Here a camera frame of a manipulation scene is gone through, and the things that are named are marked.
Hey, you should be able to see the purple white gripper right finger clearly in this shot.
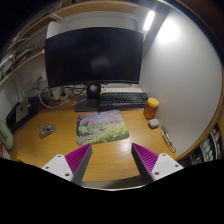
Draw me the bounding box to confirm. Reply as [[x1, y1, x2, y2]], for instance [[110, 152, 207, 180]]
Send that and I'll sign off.
[[131, 143, 182, 184]]

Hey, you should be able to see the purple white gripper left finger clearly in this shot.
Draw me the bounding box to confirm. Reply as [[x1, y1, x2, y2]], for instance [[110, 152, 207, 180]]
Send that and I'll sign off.
[[42, 144, 92, 185]]

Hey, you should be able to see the translucent grey computer mouse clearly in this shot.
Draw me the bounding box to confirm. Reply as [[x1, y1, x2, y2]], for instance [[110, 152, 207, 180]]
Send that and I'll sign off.
[[40, 125, 55, 139]]

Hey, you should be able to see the floral printed mouse pad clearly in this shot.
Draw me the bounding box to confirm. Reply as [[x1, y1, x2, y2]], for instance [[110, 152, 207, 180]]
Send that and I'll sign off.
[[76, 110, 130, 145]]

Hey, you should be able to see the silver mini computer box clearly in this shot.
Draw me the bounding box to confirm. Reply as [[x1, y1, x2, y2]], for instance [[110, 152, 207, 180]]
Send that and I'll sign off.
[[16, 101, 29, 122]]

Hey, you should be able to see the black computer monitor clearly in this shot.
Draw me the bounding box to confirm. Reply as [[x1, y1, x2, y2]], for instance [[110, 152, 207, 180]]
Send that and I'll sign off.
[[45, 27, 143, 88]]

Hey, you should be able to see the black pen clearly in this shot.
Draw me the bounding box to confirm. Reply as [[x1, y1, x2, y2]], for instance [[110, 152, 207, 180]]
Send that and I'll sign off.
[[161, 126, 172, 145]]

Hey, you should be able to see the orange bottle yellow lid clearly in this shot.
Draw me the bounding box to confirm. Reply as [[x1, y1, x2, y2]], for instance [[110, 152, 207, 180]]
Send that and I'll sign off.
[[143, 98, 159, 120]]

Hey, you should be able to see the black monitor stand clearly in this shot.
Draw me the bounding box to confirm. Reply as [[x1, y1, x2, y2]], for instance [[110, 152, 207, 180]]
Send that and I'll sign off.
[[75, 83, 101, 112]]

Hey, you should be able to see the green object at left edge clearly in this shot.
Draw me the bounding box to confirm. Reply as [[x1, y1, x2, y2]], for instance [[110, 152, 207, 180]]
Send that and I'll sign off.
[[0, 120, 14, 150]]

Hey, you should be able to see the black mechanical keyboard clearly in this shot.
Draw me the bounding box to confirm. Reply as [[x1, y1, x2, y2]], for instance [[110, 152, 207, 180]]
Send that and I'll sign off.
[[99, 92, 148, 110]]

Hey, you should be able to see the white ceiling light strip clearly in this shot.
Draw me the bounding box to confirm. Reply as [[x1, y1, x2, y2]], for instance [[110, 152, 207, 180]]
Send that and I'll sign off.
[[143, 10, 155, 31]]

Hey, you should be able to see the white cables bundle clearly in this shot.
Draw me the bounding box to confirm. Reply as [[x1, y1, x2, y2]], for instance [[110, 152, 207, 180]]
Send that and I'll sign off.
[[37, 84, 88, 109]]

